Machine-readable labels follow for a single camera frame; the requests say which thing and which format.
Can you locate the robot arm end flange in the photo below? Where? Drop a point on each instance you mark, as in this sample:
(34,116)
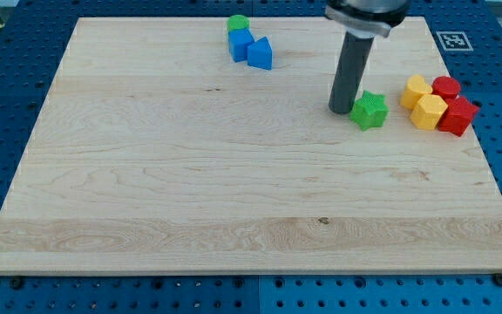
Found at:
(367,18)

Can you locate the wooden board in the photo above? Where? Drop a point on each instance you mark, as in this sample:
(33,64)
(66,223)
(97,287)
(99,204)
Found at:
(155,154)

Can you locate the blue triangular block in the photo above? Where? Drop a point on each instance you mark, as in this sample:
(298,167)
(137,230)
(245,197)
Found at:
(260,54)

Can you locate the blue cube block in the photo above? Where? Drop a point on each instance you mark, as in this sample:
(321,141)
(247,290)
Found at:
(238,43)

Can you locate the green star block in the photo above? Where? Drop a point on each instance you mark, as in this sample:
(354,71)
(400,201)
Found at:
(369,110)

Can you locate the green cylinder block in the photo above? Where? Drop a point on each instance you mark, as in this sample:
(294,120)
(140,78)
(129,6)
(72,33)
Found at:
(237,22)

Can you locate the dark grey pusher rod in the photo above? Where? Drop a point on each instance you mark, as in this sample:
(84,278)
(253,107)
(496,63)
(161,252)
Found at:
(349,72)

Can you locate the yellow heart block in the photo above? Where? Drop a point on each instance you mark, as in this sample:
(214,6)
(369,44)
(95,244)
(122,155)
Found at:
(416,87)

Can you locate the yellow hexagon block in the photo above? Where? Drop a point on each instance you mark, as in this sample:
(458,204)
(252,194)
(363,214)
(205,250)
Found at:
(428,111)

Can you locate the red cylinder block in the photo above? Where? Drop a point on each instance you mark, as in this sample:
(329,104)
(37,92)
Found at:
(446,87)

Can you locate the red angular block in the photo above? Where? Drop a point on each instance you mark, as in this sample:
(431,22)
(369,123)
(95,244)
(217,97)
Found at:
(458,116)

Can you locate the white fiducial marker tag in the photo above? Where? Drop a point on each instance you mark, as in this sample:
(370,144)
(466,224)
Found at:
(454,41)

